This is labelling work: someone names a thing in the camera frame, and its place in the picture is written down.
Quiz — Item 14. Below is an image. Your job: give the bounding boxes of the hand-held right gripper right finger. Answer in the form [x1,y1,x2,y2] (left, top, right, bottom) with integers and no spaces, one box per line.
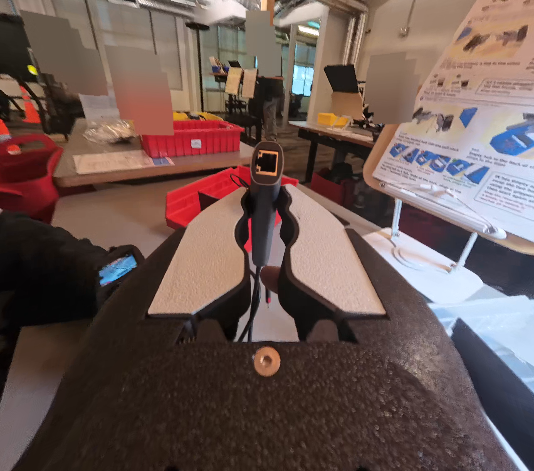
[278,184,387,317]

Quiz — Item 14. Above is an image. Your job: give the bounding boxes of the orange traffic cone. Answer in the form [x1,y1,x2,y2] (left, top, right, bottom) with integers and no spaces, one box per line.
[19,85,42,124]

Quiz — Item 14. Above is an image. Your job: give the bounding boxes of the red plastic bin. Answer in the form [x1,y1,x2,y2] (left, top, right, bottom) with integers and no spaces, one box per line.
[165,166,299,230]

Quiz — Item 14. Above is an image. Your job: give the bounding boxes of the grey work table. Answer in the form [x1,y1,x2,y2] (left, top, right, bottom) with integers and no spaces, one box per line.
[53,118,256,188]

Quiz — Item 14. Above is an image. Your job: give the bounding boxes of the black usb cable red ends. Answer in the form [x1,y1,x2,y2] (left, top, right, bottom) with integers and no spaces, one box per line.
[229,173,274,343]

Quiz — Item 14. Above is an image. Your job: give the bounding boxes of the white paper sheets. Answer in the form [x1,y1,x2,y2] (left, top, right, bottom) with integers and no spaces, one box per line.
[74,151,175,174]

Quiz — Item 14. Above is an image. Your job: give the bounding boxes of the black foam pad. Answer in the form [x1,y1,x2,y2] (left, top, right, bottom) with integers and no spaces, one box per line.
[451,318,534,426]

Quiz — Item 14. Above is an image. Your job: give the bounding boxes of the person's right hand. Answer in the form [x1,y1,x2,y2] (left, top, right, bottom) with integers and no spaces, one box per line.
[260,265,285,293]

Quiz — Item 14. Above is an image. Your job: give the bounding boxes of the tan document board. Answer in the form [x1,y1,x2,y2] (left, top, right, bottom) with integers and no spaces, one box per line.
[225,67,243,96]
[241,69,258,99]

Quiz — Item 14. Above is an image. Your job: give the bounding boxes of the clear plastic bag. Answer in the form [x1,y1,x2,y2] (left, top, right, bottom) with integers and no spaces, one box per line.
[83,119,137,145]

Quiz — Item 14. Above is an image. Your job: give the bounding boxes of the person's left forearm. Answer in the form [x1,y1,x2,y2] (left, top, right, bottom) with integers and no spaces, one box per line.
[0,210,110,392]

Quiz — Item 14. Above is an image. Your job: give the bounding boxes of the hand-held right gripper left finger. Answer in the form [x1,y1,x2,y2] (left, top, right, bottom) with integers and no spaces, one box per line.
[148,186,251,318]

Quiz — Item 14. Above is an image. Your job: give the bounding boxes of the red bag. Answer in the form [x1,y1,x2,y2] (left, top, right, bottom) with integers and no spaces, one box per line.
[311,169,355,209]

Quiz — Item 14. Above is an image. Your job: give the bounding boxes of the wooden desk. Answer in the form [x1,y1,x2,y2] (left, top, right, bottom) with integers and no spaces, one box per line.
[288,120,376,184]

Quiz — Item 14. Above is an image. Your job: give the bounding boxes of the large red ribbed crate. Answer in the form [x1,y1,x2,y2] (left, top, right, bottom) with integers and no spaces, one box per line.
[141,119,244,158]

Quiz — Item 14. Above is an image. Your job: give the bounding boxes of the clear plastic box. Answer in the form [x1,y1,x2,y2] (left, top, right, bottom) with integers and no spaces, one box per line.
[430,298,534,422]

